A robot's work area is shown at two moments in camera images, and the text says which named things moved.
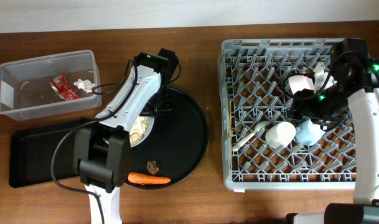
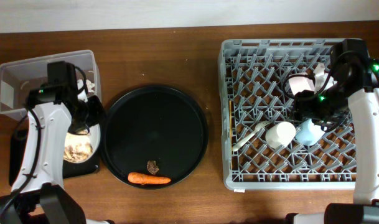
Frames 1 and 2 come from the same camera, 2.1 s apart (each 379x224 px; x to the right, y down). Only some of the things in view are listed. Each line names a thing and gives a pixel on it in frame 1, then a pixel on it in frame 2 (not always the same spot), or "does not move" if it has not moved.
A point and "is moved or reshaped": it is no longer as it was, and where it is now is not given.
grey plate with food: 140,129 is moved or reshaped
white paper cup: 279,135 does not move
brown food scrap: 152,167 does not move
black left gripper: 168,107 → 98,112
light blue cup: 309,134 does not move
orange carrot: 137,178 does not move
